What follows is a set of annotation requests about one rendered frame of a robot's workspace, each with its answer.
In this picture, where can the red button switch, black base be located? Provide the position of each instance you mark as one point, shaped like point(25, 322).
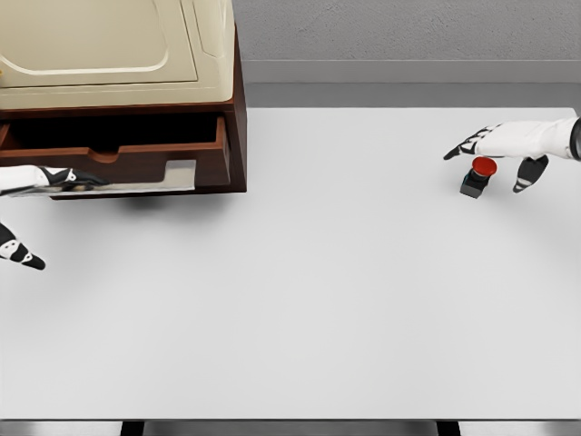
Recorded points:
point(482, 167)

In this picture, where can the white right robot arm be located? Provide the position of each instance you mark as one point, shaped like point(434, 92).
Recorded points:
point(565, 137)

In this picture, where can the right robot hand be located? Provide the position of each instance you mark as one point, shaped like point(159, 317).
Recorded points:
point(513, 141)

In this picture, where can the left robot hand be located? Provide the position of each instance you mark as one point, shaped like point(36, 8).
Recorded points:
point(54, 175)

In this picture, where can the brown cabinet with cream top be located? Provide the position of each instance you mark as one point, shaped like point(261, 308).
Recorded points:
point(113, 54)

